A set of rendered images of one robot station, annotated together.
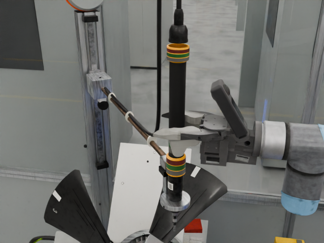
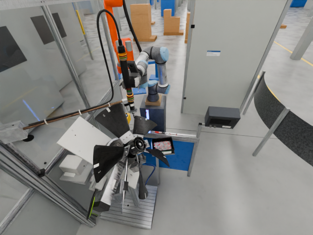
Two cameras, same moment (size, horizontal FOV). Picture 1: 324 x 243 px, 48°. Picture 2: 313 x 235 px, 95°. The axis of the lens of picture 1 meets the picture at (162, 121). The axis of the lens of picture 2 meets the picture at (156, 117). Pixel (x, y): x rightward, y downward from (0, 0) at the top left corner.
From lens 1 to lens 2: 0.89 m
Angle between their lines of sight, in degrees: 73
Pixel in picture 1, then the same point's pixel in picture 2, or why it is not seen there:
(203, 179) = (113, 108)
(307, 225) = not seen: hidden behind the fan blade
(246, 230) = not seen: hidden behind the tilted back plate
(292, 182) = (145, 78)
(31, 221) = not seen: outside the picture
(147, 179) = (83, 139)
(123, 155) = (64, 144)
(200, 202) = (121, 113)
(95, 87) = (21, 130)
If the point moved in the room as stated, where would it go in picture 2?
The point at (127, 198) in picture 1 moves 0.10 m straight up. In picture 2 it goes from (87, 152) to (82, 143)
